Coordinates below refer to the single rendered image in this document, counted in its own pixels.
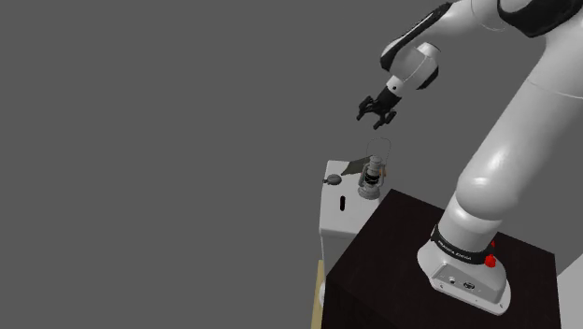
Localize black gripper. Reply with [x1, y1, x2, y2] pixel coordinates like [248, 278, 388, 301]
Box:
[356, 84, 404, 132]

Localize dark green flat cloth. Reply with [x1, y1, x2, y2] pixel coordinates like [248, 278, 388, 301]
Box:
[339, 155, 374, 177]

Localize grey metal lantern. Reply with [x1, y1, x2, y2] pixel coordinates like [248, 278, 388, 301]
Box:
[357, 137, 392, 201]

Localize dark robot stand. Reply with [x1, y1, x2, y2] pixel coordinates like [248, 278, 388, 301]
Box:
[320, 188, 562, 329]

